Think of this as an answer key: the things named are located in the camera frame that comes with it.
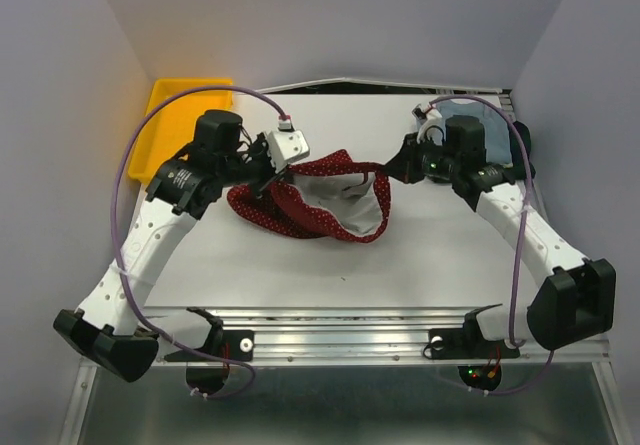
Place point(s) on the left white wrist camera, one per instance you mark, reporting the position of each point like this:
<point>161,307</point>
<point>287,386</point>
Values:
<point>286,148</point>

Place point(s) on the light blue folded skirt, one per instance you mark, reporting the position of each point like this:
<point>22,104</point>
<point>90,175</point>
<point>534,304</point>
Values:
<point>497,138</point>

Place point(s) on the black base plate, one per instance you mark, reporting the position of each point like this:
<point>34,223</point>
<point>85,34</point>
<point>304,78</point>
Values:
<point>482,368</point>
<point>211,380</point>

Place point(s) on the red polka dot skirt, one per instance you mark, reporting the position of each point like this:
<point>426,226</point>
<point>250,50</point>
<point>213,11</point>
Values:
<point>333,196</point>

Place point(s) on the aluminium rail frame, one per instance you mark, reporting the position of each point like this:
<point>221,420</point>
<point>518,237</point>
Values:
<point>344,337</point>

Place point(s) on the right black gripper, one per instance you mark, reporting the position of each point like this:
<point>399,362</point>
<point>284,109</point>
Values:
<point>403,166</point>

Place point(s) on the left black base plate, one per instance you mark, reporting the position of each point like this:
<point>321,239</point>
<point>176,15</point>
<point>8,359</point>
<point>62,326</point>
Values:
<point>211,380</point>

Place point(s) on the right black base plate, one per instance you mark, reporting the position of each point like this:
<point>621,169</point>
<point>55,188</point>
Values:
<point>482,368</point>

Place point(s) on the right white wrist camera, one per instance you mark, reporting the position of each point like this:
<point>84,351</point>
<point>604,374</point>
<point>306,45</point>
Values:
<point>427,118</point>

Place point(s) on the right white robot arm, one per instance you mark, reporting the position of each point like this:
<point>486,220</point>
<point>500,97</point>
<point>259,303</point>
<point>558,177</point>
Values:
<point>575,295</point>

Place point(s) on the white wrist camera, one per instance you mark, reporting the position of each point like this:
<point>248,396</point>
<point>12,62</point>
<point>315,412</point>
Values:
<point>286,148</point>
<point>427,118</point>

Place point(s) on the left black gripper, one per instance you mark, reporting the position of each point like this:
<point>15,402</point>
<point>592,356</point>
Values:
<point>261,144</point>

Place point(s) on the yellow plastic tray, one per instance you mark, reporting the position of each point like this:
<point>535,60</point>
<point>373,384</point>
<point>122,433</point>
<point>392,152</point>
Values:
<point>173,126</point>

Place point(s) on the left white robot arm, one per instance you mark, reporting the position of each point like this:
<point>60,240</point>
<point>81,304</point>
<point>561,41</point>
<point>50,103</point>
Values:
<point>108,327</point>

